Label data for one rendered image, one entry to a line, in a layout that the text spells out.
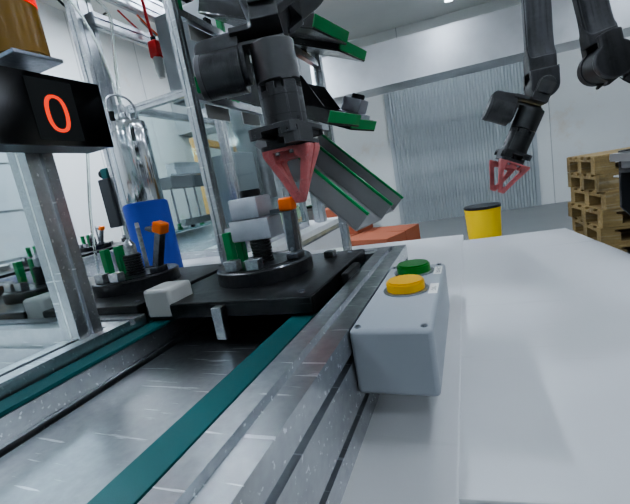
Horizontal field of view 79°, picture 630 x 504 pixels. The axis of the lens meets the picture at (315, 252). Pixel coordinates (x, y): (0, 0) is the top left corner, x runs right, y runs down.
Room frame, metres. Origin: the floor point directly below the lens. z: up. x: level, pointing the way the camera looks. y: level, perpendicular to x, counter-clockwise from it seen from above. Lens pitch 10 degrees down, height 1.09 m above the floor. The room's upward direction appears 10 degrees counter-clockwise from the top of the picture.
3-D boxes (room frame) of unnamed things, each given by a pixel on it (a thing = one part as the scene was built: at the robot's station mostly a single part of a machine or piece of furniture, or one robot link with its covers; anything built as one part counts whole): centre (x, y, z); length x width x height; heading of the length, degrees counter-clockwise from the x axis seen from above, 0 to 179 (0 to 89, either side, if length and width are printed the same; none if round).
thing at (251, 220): (0.56, 0.09, 1.06); 0.08 x 0.04 x 0.07; 67
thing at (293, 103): (0.53, 0.01, 1.18); 0.10 x 0.07 x 0.07; 157
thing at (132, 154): (1.42, 0.58, 1.32); 0.14 x 0.14 x 0.38
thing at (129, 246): (0.65, 0.31, 1.01); 0.24 x 0.24 x 0.13; 67
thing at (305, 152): (0.54, 0.00, 1.11); 0.07 x 0.07 x 0.09; 67
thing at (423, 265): (0.46, -0.12, 0.96); 0.04 x 0.04 x 0.02
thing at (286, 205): (0.54, 0.03, 1.04); 0.04 x 0.02 x 0.08; 67
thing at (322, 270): (0.55, 0.08, 0.96); 0.24 x 0.24 x 0.02; 67
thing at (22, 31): (0.43, 0.26, 1.29); 0.05 x 0.05 x 0.05
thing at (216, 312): (0.44, 0.13, 0.95); 0.01 x 0.01 x 0.04; 67
